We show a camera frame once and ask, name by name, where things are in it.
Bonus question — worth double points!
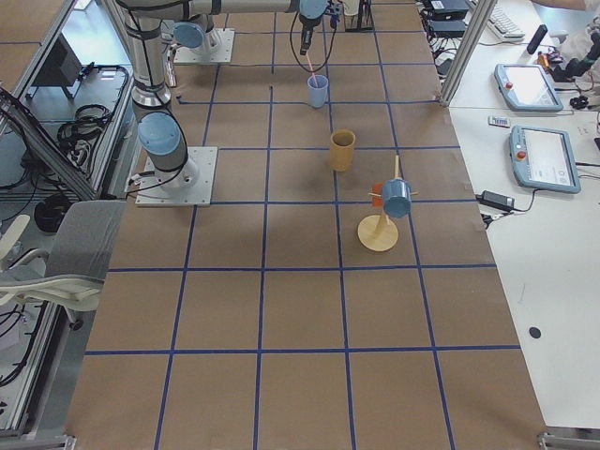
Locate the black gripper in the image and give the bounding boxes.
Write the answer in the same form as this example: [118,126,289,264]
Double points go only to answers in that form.
[300,21,313,53]

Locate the pink chopstick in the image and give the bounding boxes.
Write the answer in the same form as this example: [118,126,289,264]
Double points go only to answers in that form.
[306,52,319,88]

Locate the light blue plastic cup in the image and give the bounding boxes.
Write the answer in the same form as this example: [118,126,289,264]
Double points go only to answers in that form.
[307,74,329,109]

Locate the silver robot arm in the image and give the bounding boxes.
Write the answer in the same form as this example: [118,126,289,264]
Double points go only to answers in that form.
[117,0,328,192]

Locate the yellow cylindrical holder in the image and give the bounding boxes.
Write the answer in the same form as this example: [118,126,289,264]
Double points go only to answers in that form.
[329,129,355,172]

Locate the orange hanging mug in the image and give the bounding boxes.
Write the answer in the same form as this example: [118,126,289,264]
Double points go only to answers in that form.
[369,183,383,208]

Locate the dark blue hanging mug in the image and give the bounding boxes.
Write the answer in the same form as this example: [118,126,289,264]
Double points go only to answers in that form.
[382,178,412,218]

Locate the white keyboard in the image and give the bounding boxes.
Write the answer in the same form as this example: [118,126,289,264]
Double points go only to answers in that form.
[487,5,525,42]

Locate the wooden mug tree stand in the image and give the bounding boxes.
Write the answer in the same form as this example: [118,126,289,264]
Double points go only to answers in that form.
[357,154,418,252]

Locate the upper teach pendant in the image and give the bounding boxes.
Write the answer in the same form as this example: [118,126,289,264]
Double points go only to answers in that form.
[494,64,563,113]

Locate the teach pendant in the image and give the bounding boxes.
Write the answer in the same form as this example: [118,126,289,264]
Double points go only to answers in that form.
[494,64,563,113]
[509,126,581,194]

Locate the black power brick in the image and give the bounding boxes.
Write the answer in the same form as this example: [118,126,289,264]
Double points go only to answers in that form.
[475,190,515,212]

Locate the lower teach pendant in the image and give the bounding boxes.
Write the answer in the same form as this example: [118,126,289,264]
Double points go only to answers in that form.
[509,126,581,194]

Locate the grey office chair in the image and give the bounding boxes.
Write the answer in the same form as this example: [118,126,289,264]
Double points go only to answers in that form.
[1,200,126,330]

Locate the aluminium frame post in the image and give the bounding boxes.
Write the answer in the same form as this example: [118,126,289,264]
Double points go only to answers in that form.
[439,0,497,107]

